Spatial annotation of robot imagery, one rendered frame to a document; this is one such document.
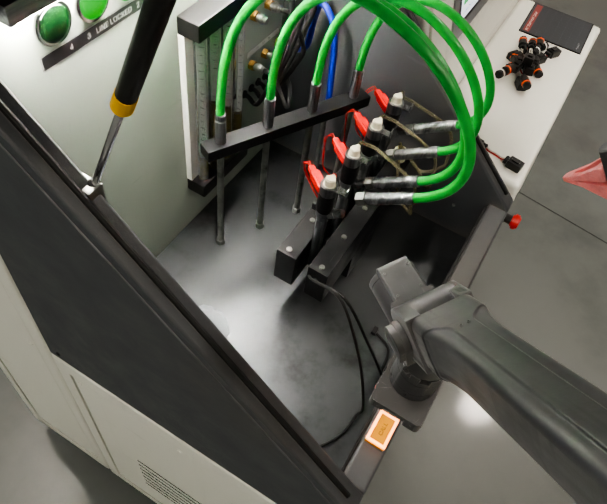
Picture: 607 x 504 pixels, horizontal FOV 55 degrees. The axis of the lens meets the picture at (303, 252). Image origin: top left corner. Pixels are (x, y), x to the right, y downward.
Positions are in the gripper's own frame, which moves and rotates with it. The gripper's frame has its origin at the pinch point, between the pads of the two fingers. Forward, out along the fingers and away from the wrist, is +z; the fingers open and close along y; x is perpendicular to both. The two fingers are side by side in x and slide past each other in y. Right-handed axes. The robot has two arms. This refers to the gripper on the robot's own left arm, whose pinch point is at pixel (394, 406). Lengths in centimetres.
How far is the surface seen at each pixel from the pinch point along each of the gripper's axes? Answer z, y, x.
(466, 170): -22.5, -21.4, -6.5
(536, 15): 7, -120, -14
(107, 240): -22.4, 11.7, -33.6
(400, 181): -7.5, -29.7, -15.3
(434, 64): -34.0, -21.5, -14.8
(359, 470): 10.2, 6.1, 0.3
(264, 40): -7, -47, -51
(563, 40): 7, -114, -5
